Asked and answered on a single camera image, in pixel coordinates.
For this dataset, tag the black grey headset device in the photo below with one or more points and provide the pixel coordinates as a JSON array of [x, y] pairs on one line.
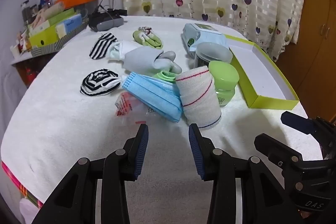
[[105, 23]]

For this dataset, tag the blue face masks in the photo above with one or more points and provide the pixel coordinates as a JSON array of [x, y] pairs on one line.
[[152, 92]]

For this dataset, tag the striped storage tray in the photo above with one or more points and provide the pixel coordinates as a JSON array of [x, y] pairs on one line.
[[52, 47]]

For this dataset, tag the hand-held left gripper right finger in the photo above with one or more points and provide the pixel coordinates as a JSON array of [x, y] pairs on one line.
[[195, 153]]

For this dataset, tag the light blue wet wipes pack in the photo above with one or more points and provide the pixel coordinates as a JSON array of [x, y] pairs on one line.
[[202, 33]]

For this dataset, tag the blue box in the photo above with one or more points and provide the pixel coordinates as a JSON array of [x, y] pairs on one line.
[[71, 23]]

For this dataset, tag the pink striped cloth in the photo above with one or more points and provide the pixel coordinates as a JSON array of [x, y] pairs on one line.
[[15, 182]]

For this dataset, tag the green cloth with braided trim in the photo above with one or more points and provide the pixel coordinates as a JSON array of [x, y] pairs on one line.
[[147, 39]]

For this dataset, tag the clear round plastic container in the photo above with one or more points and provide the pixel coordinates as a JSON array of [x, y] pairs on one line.
[[212, 52]]

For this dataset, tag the white small towel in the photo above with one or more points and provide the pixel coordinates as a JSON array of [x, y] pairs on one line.
[[118, 52]]

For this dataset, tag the light green sock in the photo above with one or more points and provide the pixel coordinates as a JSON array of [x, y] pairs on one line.
[[166, 75]]

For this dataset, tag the white elastic bandage roll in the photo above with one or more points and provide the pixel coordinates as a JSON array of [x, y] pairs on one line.
[[197, 98]]

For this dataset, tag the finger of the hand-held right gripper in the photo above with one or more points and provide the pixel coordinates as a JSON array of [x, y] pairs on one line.
[[275, 148], [296, 121]]

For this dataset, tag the green cardboard box white inside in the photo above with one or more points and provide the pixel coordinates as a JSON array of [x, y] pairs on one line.
[[262, 77]]

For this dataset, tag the clear plastic bag red print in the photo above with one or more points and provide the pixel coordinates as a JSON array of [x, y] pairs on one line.
[[124, 106]]

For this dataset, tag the grey sock pair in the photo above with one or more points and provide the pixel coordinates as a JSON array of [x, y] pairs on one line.
[[141, 60]]

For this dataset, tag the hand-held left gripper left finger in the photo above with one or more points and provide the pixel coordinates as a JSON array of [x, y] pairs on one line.
[[140, 153]]

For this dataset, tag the black white striped sock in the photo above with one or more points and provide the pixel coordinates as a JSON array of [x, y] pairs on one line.
[[95, 81], [101, 44]]

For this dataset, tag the wooden wardrobe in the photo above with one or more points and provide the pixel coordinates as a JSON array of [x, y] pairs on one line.
[[315, 43]]

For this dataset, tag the green carton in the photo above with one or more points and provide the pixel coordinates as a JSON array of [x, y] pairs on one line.
[[44, 37]]

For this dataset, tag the green lidded jar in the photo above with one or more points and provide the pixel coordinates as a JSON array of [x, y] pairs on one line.
[[223, 74]]

